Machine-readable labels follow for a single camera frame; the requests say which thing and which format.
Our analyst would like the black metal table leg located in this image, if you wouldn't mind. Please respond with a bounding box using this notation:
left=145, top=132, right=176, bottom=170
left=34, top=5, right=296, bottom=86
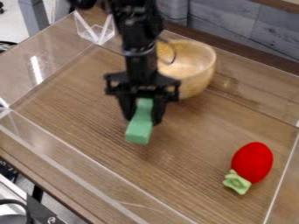
left=32, top=185, right=42, bottom=202

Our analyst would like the clear acrylic tray wall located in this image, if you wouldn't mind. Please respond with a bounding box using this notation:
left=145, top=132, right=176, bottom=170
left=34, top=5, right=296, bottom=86
left=0, top=17, right=299, bottom=224

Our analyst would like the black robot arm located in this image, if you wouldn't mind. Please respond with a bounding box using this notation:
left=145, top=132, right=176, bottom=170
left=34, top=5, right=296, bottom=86
left=68, top=0, right=181, bottom=124

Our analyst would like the clear acrylic corner bracket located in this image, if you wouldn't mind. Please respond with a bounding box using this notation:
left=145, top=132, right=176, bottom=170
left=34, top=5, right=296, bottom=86
left=73, top=11, right=116, bottom=46

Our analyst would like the green rectangular stick block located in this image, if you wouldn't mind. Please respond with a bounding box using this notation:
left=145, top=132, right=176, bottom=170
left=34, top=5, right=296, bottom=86
left=125, top=98, right=153, bottom=144

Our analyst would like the red plush strawberry toy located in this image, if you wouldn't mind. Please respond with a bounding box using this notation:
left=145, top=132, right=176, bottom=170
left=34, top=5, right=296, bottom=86
left=223, top=142, right=275, bottom=195

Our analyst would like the black cable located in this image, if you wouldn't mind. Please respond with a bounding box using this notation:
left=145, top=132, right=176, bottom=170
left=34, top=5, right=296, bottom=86
left=0, top=199, right=40, bottom=224

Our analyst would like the light brown wooden bowl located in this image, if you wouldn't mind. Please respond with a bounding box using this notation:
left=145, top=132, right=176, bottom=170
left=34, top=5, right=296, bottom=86
left=157, top=39, right=217, bottom=100

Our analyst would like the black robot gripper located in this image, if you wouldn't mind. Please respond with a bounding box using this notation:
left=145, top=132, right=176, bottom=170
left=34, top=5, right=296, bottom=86
left=104, top=72, right=181, bottom=125

